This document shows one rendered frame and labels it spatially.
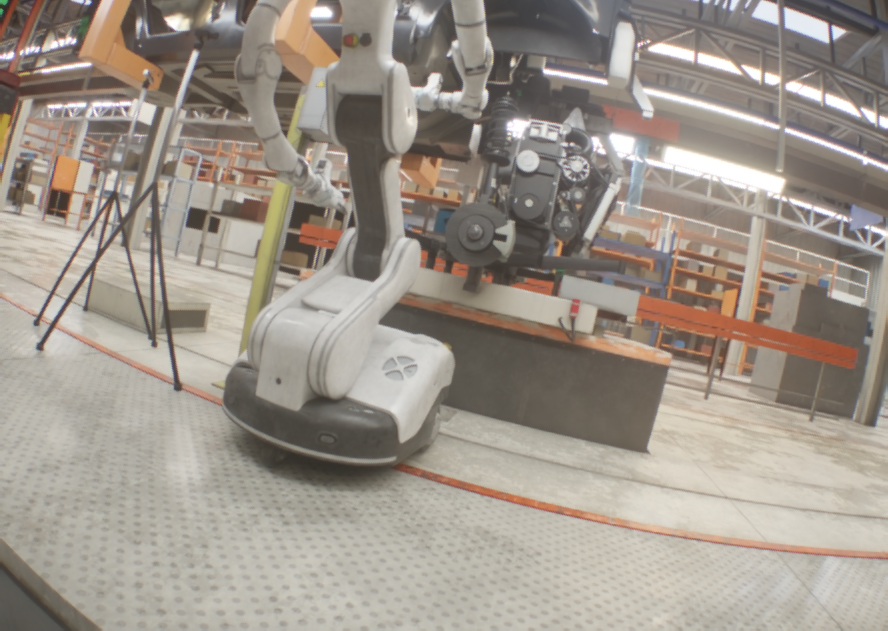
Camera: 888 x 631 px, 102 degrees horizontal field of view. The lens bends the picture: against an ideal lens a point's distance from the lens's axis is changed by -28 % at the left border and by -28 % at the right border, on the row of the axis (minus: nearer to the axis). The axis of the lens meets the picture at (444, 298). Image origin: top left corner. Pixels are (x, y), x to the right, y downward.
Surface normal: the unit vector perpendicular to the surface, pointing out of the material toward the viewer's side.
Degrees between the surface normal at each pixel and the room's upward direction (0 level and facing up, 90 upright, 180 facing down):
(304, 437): 90
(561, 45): 90
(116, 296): 90
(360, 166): 134
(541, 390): 90
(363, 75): 113
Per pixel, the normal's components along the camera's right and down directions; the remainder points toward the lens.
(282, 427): -0.18, -0.04
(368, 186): -0.36, 0.64
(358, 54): -0.36, 0.36
